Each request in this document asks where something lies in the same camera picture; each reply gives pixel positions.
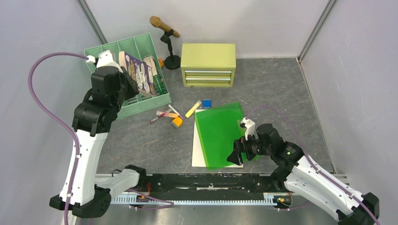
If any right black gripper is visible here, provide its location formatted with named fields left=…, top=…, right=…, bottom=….
left=226, top=130, right=273, bottom=166

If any purple cover book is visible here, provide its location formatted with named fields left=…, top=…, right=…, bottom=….
left=119, top=51, right=157, bottom=97

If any green plastic folder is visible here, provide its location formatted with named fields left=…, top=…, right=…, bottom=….
left=195, top=102, right=260, bottom=171

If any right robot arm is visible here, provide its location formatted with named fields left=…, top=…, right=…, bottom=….
left=227, top=119, right=380, bottom=225

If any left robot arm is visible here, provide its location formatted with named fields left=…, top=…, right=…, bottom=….
left=49, top=66, right=147, bottom=218

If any small orange object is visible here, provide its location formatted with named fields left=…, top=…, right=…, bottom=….
left=158, top=58, right=164, bottom=68

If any mint green file organizer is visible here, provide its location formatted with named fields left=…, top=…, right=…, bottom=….
left=84, top=33, right=171, bottom=119

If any white pen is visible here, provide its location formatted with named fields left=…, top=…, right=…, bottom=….
left=168, top=104, right=184, bottom=120

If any brown microphone on stand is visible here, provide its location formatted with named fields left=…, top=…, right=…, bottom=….
left=150, top=16, right=181, bottom=70

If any orange pink highlighter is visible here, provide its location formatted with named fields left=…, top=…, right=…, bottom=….
left=156, top=111, right=178, bottom=118

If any blue eraser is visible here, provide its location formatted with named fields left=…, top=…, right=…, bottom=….
left=202, top=99, right=212, bottom=109

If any orange small box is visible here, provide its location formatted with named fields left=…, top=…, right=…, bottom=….
left=171, top=117, right=183, bottom=128

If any yellow highlighter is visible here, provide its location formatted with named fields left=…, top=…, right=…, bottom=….
left=185, top=101, right=202, bottom=118

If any yellow-green drawer chest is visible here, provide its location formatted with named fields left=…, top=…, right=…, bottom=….
left=181, top=43, right=237, bottom=88

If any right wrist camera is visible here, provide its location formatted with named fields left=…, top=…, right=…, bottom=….
left=239, top=117, right=255, bottom=140

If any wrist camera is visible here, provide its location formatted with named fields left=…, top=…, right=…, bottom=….
left=86, top=50, right=122, bottom=71
left=239, top=117, right=255, bottom=140

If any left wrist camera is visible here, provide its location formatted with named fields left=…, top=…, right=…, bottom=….
left=86, top=50, right=122, bottom=71

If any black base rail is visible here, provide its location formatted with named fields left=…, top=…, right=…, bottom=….
left=134, top=173, right=280, bottom=201

